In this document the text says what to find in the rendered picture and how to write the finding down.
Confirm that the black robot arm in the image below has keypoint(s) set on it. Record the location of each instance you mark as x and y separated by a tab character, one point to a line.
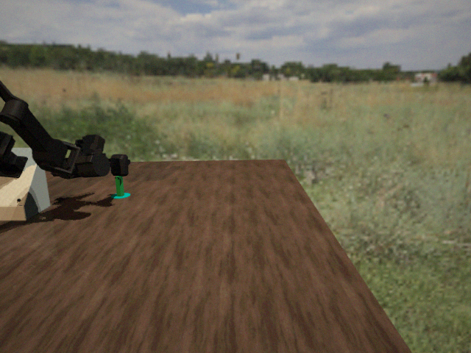
48	153

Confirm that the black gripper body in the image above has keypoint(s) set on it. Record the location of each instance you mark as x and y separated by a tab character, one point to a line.
119	165

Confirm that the cyan circle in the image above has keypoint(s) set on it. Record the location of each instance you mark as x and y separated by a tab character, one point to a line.
119	197

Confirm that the green rectangular post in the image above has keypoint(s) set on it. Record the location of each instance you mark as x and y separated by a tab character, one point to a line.
119	185

